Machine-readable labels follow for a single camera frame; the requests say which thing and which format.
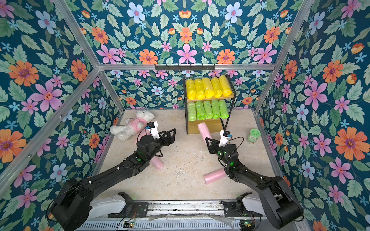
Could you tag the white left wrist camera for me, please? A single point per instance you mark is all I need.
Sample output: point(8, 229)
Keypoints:
point(152, 127)

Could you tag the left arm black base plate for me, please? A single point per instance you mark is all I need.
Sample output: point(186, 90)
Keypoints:
point(131, 208)

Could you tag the pink trash bag roll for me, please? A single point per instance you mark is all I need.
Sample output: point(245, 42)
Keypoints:
point(143, 133)
point(157, 163)
point(204, 131)
point(214, 176)

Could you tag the black wall hook rail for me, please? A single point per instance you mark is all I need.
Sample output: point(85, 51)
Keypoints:
point(184, 67)

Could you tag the green trash bag roll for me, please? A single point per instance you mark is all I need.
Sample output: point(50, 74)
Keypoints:
point(223, 110)
point(192, 115)
point(200, 110)
point(215, 109)
point(208, 109)

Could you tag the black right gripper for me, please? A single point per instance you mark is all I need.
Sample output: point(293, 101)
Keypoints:
point(216, 148)

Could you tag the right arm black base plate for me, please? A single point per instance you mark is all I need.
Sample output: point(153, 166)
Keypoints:
point(242, 208)

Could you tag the yellow trash bag roll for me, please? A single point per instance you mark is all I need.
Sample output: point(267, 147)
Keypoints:
point(225, 86)
point(218, 90)
point(200, 93)
point(191, 89)
point(208, 88)

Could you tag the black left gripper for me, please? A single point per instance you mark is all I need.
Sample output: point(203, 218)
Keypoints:
point(169, 140)

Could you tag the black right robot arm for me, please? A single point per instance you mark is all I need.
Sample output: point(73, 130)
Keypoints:
point(278, 203)

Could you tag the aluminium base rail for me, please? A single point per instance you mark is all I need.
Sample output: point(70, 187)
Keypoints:
point(206, 215)

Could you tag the white pink plush toy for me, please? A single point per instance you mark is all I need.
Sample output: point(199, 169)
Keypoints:
point(133, 125)

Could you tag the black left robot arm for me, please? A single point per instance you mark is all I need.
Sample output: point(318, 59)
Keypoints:
point(76, 202)

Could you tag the wooden shelf with black frame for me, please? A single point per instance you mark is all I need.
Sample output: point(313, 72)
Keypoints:
point(214, 125)

